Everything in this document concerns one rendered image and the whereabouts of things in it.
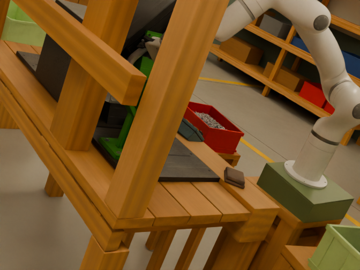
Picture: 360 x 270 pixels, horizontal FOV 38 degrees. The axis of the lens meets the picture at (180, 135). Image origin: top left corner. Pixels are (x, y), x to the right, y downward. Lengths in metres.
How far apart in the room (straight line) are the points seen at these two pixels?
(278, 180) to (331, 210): 0.24
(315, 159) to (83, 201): 0.95
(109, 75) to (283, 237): 1.00
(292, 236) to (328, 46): 0.73
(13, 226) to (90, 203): 1.32
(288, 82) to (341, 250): 6.02
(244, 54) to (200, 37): 6.95
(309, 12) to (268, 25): 6.22
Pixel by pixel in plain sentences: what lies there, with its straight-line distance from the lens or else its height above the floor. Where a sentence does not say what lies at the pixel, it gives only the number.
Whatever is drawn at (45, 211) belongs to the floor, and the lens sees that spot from 3.08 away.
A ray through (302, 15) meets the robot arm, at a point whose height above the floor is 1.55.
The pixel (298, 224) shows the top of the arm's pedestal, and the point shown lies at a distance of 2.05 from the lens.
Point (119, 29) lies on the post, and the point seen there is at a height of 1.31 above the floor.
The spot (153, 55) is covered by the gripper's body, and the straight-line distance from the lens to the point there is 1.93.
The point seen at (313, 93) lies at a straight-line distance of 7.42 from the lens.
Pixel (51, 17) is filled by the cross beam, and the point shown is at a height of 1.24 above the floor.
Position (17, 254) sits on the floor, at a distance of 2.72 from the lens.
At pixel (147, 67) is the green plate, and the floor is 1.14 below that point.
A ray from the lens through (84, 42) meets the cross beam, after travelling 1.61.
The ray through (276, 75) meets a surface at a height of 0.35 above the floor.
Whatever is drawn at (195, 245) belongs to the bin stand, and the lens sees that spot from 2.77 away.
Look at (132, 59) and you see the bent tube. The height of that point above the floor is 1.17.
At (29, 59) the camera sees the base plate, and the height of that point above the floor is 0.90.
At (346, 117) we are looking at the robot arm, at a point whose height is 1.27.
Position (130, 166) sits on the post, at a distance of 1.43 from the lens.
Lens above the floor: 1.63
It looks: 19 degrees down
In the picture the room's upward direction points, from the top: 22 degrees clockwise
